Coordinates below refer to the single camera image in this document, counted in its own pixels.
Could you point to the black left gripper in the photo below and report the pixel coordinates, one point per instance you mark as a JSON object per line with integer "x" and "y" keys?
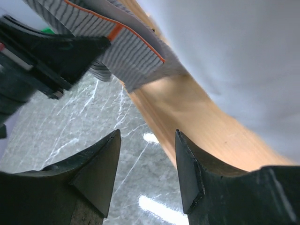
{"x": 32, "y": 60}

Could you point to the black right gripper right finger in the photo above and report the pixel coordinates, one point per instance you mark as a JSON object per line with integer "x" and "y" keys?
{"x": 216, "y": 193}

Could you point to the striped grey boxer underwear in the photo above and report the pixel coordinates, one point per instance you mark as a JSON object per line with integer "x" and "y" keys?
{"x": 136, "y": 56}

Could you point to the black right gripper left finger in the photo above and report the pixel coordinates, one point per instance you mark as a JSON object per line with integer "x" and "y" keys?
{"x": 74, "y": 191}

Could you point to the wooden clothes rack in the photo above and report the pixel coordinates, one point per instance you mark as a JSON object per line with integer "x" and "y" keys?
{"x": 240, "y": 97}

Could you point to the green plastic tray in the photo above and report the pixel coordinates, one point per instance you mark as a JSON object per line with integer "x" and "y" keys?
{"x": 48, "y": 31}

